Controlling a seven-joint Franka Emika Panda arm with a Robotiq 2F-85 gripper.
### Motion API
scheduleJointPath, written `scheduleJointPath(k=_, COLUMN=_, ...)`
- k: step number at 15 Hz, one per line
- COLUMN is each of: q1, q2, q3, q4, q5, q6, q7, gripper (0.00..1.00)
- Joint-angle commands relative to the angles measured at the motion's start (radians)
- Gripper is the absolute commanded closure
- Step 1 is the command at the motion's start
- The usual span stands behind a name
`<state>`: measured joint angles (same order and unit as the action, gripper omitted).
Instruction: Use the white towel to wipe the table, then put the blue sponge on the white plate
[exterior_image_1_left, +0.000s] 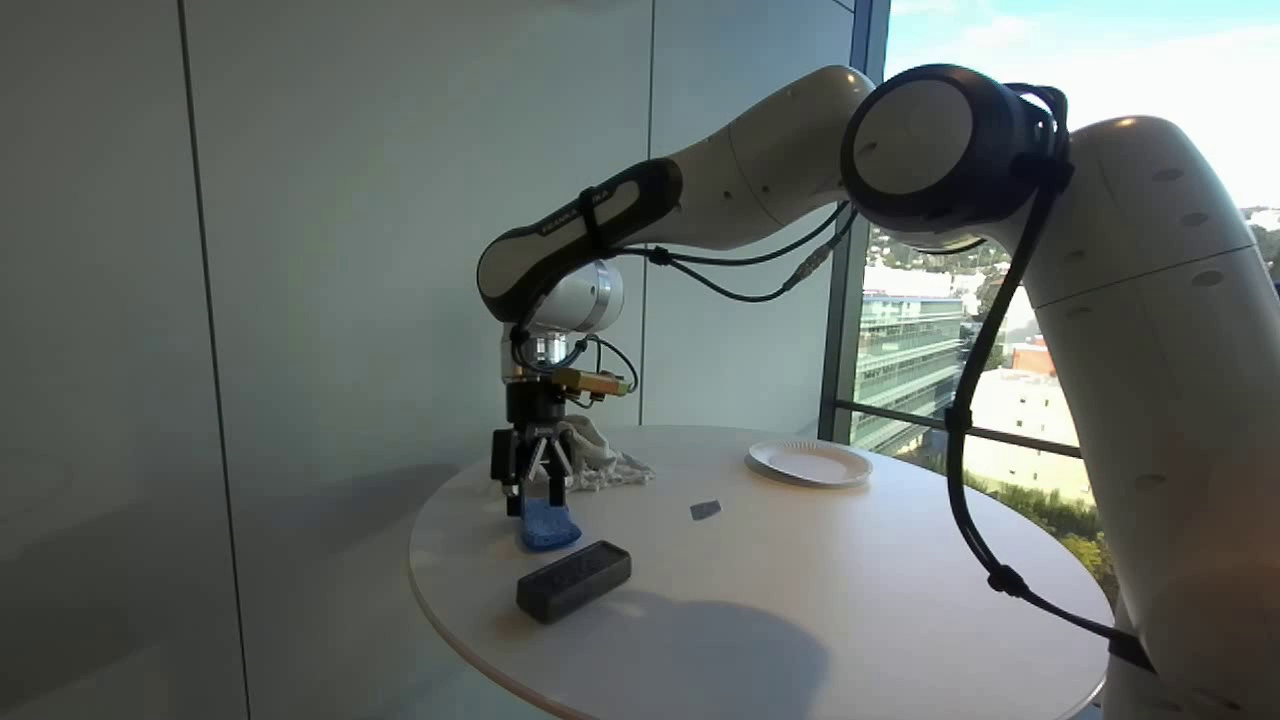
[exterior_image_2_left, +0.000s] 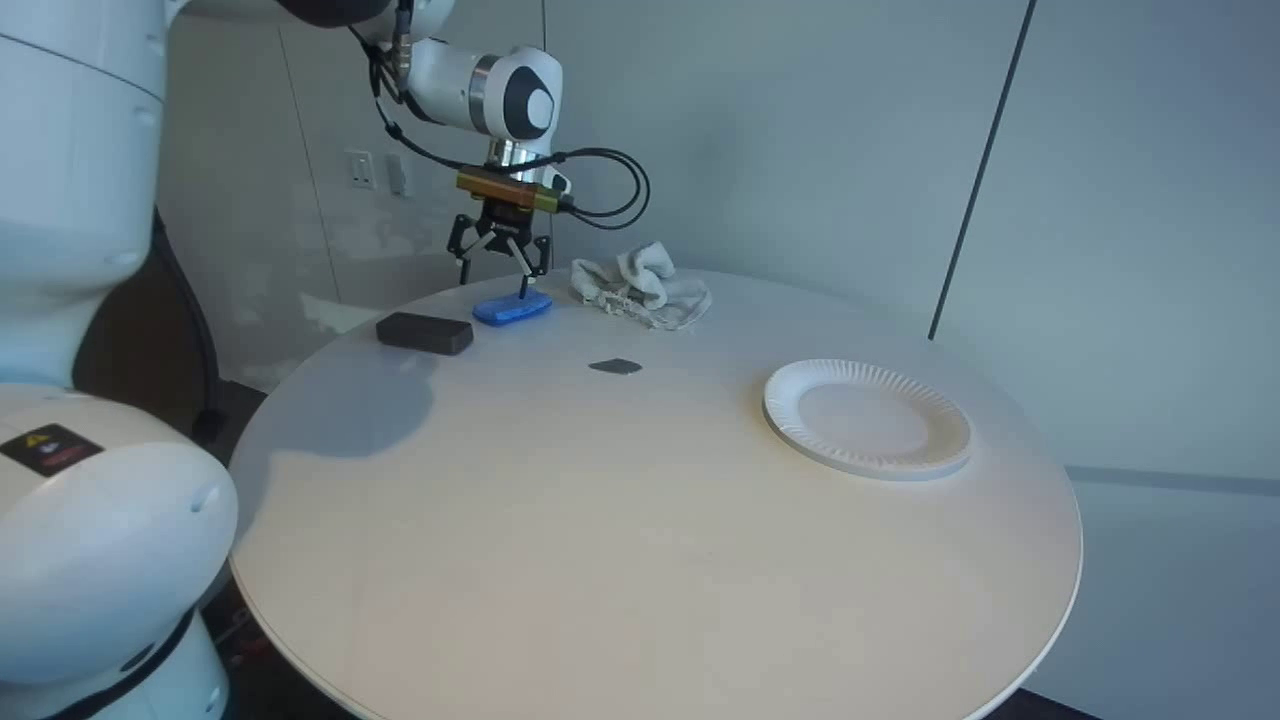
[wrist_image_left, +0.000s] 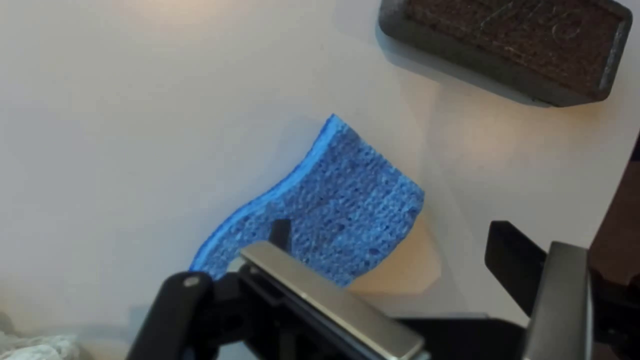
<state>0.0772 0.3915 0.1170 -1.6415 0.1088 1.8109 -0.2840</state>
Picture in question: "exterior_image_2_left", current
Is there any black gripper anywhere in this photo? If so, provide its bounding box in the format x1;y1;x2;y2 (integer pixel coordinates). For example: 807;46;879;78
445;203;556;304

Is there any blue sponge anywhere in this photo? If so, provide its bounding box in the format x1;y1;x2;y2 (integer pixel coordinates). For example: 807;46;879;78
467;287;556;327

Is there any white towel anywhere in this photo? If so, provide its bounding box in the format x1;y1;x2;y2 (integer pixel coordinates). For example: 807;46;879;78
566;236;714;333

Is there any white paper plate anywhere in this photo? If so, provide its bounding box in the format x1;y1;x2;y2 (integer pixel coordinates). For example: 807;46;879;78
759;356;981;482

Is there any black rectangular block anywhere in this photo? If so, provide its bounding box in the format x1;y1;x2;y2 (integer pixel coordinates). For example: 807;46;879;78
372;307;481;360

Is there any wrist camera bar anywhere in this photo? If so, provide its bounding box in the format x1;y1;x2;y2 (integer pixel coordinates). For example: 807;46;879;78
453;166;562;216

